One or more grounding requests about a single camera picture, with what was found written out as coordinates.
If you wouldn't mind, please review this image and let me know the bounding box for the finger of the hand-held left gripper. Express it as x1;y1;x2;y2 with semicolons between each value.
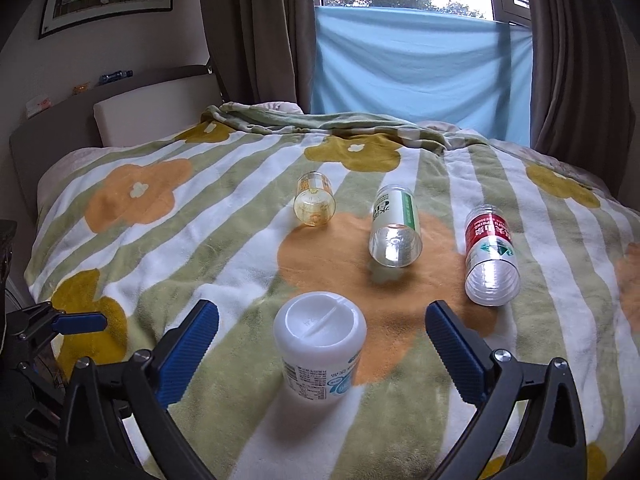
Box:
17;301;107;342

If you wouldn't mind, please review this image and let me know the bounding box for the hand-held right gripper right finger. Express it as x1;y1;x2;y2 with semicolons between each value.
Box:
425;300;588;480

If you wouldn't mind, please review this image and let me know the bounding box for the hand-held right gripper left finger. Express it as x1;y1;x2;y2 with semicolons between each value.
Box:
57;299;221;480

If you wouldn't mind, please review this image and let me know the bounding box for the clear cup with red label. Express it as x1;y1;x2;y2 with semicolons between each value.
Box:
464;204;521;307

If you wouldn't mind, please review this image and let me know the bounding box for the white plastic cup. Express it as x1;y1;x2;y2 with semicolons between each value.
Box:
273;291;368;403

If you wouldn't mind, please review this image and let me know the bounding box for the clear cup with green label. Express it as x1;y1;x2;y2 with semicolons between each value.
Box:
368;185;424;268

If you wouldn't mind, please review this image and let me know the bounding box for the yellow clear cup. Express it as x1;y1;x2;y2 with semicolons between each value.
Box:
293;171;337;226

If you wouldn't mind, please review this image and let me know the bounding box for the flower striped blanket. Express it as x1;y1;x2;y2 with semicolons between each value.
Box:
25;102;640;480

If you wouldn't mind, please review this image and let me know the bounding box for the grey padded headboard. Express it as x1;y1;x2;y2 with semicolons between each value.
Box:
9;65;223;221

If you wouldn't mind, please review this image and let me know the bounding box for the white cushion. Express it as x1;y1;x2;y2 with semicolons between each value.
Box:
93;79;223;147

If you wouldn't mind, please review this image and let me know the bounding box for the light blue cloth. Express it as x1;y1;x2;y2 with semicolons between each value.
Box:
311;6;534;150

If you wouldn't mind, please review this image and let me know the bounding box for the brown curtain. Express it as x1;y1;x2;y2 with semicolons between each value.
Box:
515;0;640;196
197;0;321;111

